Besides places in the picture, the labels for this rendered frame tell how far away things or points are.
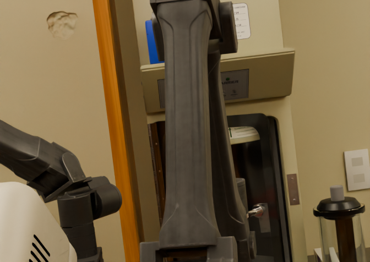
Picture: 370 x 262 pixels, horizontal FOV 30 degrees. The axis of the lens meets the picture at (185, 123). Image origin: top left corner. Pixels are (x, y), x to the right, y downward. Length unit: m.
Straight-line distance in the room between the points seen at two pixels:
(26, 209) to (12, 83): 1.35
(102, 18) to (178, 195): 0.75
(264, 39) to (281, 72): 0.11
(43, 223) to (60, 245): 0.05
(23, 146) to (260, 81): 0.55
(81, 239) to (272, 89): 0.55
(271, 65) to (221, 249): 0.77
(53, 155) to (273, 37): 0.60
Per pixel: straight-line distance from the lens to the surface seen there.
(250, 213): 1.33
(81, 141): 1.97
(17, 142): 1.17
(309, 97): 2.01
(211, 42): 0.97
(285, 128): 1.55
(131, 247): 1.47
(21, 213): 0.65
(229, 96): 1.49
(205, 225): 0.74
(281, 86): 1.50
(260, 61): 1.44
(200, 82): 0.80
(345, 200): 1.50
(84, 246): 1.20
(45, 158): 1.18
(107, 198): 1.24
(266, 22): 1.55
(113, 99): 1.43
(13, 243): 0.63
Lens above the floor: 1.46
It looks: 3 degrees down
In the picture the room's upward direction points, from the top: 7 degrees counter-clockwise
